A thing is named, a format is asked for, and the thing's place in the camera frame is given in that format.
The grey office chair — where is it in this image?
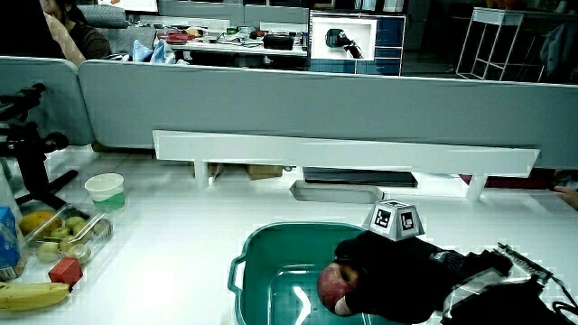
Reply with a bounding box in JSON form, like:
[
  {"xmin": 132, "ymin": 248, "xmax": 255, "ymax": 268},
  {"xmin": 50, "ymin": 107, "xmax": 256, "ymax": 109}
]
[{"xmin": 79, "ymin": 4, "xmax": 157, "ymax": 55}]

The computer monitor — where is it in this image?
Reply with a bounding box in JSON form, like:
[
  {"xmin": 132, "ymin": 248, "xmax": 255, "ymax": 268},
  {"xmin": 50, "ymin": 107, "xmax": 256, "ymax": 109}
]
[{"xmin": 308, "ymin": 9, "xmax": 406, "ymax": 77}]

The white desk shelf riser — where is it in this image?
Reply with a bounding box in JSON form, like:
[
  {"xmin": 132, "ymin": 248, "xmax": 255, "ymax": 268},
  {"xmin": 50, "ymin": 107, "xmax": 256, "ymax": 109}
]
[{"xmin": 152, "ymin": 129, "xmax": 541, "ymax": 203}]

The grey flat tray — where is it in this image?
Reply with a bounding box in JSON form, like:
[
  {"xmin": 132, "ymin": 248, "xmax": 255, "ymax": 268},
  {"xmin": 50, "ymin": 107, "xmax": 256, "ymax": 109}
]
[{"xmin": 289, "ymin": 179, "xmax": 385, "ymax": 205}]

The blue grey jacket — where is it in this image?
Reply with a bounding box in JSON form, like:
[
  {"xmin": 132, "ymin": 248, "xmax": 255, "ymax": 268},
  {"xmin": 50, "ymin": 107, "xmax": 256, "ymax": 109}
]
[{"xmin": 539, "ymin": 22, "xmax": 578, "ymax": 85}]

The pale round fruit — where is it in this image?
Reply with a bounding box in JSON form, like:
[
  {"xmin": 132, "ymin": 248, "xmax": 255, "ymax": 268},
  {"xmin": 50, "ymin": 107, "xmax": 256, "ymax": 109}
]
[
  {"xmin": 67, "ymin": 243, "xmax": 93, "ymax": 265},
  {"xmin": 35, "ymin": 242, "xmax": 61, "ymax": 265}
]

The white and green paper cup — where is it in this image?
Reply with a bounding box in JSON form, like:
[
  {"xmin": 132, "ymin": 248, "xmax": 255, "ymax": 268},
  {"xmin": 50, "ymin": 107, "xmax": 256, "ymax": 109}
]
[{"xmin": 84, "ymin": 172, "xmax": 126, "ymax": 213}]

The orange fruit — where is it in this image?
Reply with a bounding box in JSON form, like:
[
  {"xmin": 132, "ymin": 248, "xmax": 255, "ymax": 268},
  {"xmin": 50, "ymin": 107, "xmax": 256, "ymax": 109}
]
[{"xmin": 18, "ymin": 210, "xmax": 63, "ymax": 237}]

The black camera tripod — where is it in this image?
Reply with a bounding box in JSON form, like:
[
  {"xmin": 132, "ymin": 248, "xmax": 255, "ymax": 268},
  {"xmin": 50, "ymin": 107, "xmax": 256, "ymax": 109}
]
[{"xmin": 0, "ymin": 83, "xmax": 79, "ymax": 211}]

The person's right forearm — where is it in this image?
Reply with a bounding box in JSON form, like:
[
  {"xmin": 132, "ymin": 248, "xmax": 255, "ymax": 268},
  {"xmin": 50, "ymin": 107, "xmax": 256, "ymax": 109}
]
[{"xmin": 442, "ymin": 275, "xmax": 578, "ymax": 325}]

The red cube block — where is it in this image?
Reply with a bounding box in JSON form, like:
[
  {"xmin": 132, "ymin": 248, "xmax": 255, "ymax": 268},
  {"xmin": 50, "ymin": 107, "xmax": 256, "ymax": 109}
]
[{"xmin": 48, "ymin": 256, "xmax": 84, "ymax": 288}]

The light blue cloth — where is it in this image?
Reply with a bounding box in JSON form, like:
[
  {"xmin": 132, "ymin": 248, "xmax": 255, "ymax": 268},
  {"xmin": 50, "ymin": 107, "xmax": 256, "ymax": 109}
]
[{"xmin": 130, "ymin": 39, "xmax": 177, "ymax": 65}]

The white metal rack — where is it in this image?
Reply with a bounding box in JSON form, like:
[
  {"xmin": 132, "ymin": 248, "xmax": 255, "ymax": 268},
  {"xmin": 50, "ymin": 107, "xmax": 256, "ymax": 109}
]
[{"xmin": 455, "ymin": 6, "xmax": 548, "ymax": 82}]

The dark red box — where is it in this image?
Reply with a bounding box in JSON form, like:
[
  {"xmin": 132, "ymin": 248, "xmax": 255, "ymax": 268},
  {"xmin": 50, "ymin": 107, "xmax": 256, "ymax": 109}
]
[{"xmin": 460, "ymin": 169, "xmax": 555, "ymax": 190}]

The yellow banana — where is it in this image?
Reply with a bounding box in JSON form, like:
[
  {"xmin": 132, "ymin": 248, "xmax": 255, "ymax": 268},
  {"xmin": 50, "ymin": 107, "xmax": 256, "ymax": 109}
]
[{"xmin": 0, "ymin": 282, "xmax": 72, "ymax": 312}]

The long grey desk partition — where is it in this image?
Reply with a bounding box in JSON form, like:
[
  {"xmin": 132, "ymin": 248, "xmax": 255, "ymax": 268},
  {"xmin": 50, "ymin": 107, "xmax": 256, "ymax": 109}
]
[{"xmin": 78, "ymin": 60, "xmax": 578, "ymax": 171}]

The orange object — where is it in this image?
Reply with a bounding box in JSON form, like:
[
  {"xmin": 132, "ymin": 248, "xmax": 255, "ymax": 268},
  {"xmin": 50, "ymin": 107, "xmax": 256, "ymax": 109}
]
[{"xmin": 486, "ymin": 0, "xmax": 527, "ymax": 10}]

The white screen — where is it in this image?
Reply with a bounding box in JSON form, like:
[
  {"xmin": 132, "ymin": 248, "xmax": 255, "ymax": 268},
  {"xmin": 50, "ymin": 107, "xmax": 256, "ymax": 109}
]
[{"xmin": 98, "ymin": 0, "xmax": 159, "ymax": 14}]

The person's right hand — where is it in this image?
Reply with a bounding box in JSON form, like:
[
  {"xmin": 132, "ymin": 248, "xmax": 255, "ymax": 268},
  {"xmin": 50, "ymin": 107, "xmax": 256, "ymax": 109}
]
[{"xmin": 333, "ymin": 200, "xmax": 565, "ymax": 324}]

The black glove cable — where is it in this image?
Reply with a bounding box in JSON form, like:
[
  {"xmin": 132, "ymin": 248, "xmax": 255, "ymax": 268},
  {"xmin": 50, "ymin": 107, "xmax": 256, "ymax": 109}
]
[{"xmin": 551, "ymin": 270, "xmax": 578, "ymax": 320}]

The short grey desk partition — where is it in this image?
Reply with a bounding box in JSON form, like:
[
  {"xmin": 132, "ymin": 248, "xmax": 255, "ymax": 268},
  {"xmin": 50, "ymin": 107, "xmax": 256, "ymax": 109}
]
[{"xmin": 0, "ymin": 56, "xmax": 94, "ymax": 146}]

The black bag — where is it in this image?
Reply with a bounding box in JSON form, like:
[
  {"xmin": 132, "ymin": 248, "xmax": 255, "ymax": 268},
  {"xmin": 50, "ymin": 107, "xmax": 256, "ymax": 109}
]
[{"xmin": 262, "ymin": 33, "xmax": 295, "ymax": 51}]

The clear plastic fruit box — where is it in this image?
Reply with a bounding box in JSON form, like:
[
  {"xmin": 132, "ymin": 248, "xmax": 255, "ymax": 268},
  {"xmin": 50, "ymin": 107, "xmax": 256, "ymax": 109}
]
[{"xmin": 20, "ymin": 202, "xmax": 114, "ymax": 268}]

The red object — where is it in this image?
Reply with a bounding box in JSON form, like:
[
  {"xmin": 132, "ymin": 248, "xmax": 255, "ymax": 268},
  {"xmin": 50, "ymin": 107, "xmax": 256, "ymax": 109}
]
[{"xmin": 165, "ymin": 30, "xmax": 196, "ymax": 44}]

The brown cardboard box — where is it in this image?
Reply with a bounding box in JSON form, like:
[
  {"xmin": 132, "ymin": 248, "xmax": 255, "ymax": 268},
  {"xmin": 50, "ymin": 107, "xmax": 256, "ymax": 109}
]
[{"xmin": 246, "ymin": 164, "xmax": 284, "ymax": 181}]

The white background desk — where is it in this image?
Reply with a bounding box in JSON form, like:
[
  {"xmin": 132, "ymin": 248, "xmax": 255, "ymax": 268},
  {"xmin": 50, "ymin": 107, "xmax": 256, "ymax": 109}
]
[{"xmin": 180, "ymin": 39, "xmax": 309, "ymax": 58}]

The black keyboard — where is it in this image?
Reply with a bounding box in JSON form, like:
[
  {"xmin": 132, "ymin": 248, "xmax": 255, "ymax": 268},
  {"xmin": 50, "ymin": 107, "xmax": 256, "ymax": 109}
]
[{"xmin": 303, "ymin": 166, "xmax": 419, "ymax": 189}]

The red apple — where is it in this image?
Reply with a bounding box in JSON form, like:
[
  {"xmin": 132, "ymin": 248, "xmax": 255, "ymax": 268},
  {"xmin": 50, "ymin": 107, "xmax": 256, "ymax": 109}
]
[{"xmin": 316, "ymin": 264, "xmax": 358, "ymax": 315}]

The teal plastic basin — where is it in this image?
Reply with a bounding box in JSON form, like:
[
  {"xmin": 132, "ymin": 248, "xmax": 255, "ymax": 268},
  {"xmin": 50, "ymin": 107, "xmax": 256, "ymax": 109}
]
[{"xmin": 228, "ymin": 220, "xmax": 410, "ymax": 325}]

